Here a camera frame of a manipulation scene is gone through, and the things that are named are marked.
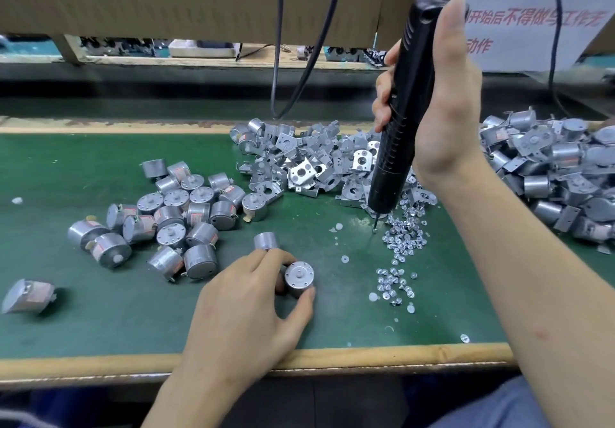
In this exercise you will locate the pile of assembled motors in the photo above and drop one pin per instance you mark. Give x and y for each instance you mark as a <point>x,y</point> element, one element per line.
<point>557,164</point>

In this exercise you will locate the grey blue trousers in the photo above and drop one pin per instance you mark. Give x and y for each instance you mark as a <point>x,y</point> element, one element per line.
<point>490,406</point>

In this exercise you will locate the person's left hand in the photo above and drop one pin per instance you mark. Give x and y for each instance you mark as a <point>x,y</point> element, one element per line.
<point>240,327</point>

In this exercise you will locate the pile of silver motors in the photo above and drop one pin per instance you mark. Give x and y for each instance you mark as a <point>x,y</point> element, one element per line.
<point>173,216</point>

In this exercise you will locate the brown back panel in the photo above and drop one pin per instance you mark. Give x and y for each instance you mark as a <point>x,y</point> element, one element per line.
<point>192,5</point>

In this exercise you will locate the person's left forearm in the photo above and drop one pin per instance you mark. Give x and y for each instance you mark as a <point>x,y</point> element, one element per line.
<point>202,399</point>

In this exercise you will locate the white paper sign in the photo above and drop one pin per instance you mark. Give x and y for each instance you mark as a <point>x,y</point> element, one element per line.
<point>548,10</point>

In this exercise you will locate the person's right hand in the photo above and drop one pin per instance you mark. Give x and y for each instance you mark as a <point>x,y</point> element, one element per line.
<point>442,125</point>

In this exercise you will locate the pile of metal brackets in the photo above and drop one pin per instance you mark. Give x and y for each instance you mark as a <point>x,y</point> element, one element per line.
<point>307,159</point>

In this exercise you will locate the person's right forearm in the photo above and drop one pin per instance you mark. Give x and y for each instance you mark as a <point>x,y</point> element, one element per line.
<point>538,312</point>

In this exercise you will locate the scatter of small silver screws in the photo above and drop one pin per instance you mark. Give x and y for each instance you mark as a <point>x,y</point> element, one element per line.
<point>399,240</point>

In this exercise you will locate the black electric screwdriver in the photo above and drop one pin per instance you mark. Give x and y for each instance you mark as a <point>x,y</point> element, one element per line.
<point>408,96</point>

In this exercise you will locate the silver round motor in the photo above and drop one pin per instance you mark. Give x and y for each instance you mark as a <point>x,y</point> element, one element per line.
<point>299,276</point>

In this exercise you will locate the green bench mat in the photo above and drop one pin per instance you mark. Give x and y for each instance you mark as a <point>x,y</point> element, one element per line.
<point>38,164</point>

